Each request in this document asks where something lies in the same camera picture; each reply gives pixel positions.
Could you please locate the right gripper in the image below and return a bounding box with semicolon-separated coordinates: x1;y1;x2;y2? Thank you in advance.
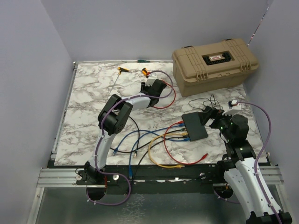
198;106;236;141

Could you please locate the black power adapter with cable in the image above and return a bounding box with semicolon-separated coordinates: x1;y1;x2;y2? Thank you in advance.
188;94;224;112

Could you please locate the black network switch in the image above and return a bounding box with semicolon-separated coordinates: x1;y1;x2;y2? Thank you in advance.
182;112;208;142

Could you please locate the yellow ethernet cable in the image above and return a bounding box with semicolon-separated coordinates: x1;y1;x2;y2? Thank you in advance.
149;132;189;169

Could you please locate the thin black cable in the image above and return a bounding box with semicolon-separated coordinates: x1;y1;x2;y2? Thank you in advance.
134;136;191;178

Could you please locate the black braided ethernet cable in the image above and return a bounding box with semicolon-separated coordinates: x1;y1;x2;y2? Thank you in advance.
115;116;186;158

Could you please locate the blue ethernet cable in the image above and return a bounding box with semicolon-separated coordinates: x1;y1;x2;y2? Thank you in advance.
128;127;186;180

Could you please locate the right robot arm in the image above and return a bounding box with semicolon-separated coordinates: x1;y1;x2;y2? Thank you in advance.
199;104;292;224

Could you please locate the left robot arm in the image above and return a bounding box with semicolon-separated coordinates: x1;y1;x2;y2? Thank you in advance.
84;79;167;184

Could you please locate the yellow black utility knife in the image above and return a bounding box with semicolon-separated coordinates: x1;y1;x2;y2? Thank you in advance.
142;68;150;77

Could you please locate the tan plastic toolbox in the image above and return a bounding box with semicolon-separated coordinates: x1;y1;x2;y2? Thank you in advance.
171;39;259;97

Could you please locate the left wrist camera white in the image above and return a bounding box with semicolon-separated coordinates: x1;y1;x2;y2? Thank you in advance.
145;72;157;86

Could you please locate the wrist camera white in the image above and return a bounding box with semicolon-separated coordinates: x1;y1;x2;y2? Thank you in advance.
145;72;157;86
222;100;242;116

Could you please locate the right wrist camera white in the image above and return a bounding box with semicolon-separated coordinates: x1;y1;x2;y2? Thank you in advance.
222;100;242;116

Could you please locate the green handled screwdriver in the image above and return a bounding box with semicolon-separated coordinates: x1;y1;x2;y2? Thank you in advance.
137;59;150;63

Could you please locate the yellow black T-handle wrench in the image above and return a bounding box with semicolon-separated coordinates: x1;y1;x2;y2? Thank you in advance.
109;67;129;94

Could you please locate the black mounting rail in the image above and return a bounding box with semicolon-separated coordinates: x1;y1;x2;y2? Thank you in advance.
46;163;271;194

